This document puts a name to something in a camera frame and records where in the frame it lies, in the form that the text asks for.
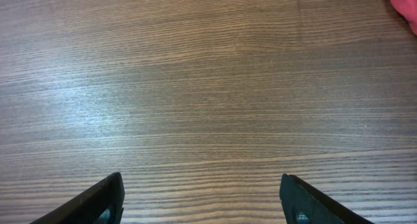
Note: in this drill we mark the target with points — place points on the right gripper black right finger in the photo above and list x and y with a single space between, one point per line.
302 203

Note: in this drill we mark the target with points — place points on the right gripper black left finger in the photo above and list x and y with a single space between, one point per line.
101 203

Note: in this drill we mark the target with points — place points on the red and white garment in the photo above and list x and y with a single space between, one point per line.
407 8

